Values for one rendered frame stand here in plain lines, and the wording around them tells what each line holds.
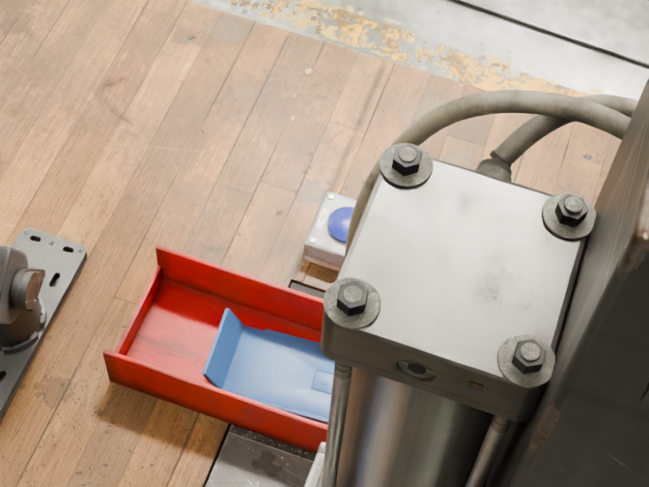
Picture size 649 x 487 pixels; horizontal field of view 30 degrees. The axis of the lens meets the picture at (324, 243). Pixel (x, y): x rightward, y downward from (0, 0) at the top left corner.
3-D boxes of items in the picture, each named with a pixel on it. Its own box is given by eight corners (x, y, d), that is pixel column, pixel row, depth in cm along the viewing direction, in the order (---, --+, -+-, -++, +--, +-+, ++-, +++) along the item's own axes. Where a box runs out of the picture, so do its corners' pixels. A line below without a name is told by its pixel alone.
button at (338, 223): (334, 211, 120) (335, 199, 118) (373, 223, 119) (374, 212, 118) (321, 243, 118) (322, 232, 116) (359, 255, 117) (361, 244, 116)
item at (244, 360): (226, 322, 114) (225, 307, 112) (383, 364, 113) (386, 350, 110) (203, 386, 111) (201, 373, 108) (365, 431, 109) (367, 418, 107)
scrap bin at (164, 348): (161, 275, 117) (156, 243, 112) (407, 358, 114) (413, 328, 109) (108, 382, 111) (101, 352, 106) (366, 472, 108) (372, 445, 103)
